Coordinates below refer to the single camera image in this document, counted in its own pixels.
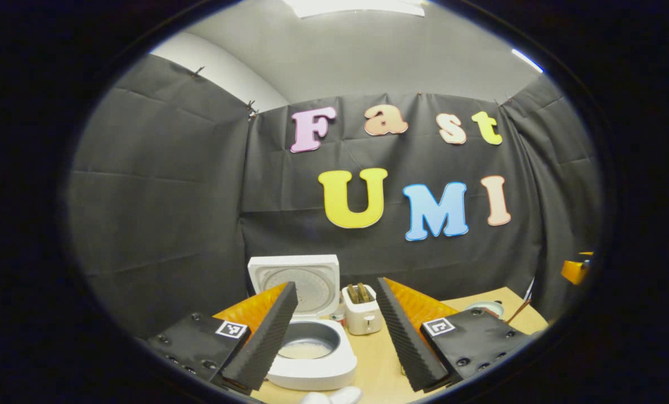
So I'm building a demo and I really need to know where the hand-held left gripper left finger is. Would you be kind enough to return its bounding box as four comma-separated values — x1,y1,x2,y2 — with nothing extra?
144,281,299,393

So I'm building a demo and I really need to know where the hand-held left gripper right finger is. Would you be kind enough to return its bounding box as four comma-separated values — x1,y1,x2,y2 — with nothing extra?
375,276,537,393

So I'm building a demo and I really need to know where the white rice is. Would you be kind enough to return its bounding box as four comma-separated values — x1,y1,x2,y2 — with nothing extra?
278,341,332,360

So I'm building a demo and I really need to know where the white rice cooker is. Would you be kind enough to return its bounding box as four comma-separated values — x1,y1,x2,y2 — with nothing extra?
247,255,358,391

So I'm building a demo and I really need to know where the brown wooden spoon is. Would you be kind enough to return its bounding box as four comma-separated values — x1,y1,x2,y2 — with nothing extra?
505,297,533,325

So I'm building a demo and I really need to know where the white toaster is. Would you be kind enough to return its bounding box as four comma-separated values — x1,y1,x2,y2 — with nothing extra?
342,282,382,336

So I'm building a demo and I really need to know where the pale green plate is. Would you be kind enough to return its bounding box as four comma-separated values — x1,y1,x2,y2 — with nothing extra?
465,301,506,319

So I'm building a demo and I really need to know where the black backdrop cloth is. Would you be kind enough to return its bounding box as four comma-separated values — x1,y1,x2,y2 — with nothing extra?
68,53,601,337

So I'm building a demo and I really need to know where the large ceiling light panel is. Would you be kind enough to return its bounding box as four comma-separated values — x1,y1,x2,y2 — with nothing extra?
283,0,426,19

